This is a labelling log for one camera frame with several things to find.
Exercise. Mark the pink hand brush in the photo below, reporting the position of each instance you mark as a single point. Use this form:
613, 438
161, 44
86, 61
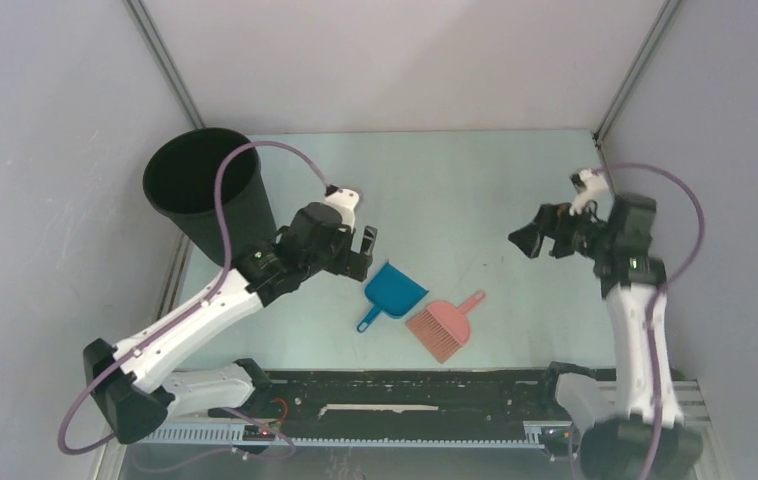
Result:
443, 328

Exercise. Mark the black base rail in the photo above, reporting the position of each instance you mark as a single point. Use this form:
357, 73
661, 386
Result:
408, 405

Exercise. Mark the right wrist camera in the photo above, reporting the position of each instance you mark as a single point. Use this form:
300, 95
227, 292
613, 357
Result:
589, 185

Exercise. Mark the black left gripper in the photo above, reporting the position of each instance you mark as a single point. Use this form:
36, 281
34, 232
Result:
352, 264

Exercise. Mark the black trash bin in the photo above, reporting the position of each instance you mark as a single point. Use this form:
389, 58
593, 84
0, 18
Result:
179, 181

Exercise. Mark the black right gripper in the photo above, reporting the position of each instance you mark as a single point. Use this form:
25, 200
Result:
554, 219

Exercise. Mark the blue dustpan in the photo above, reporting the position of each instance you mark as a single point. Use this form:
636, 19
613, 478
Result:
390, 292

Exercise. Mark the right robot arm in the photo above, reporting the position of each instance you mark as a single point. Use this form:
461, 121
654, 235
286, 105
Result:
640, 434

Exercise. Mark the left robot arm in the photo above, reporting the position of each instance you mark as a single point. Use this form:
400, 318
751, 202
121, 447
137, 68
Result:
139, 386

